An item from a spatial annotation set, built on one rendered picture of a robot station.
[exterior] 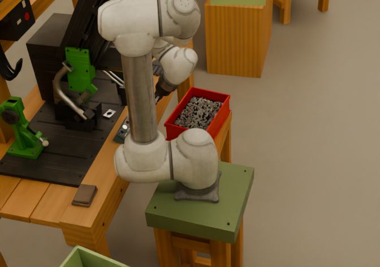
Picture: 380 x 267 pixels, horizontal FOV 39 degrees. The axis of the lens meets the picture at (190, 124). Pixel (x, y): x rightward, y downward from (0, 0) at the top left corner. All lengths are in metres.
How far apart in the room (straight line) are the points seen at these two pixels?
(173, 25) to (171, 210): 0.78
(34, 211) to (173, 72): 0.81
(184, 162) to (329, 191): 1.64
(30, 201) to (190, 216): 0.69
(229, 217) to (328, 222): 1.31
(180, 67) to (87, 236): 0.77
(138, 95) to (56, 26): 1.02
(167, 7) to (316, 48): 3.19
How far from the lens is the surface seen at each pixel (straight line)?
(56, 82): 2.56
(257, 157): 3.67
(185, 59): 2.20
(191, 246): 2.30
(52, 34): 2.71
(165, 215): 2.12
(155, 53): 2.26
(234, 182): 2.23
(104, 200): 2.26
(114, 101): 2.74
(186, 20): 1.68
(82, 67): 2.51
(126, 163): 2.03
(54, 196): 2.36
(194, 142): 2.00
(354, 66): 4.60
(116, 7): 1.70
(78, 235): 2.25
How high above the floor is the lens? 2.54
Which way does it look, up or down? 40 degrees down
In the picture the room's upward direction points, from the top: 4 degrees counter-clockwise
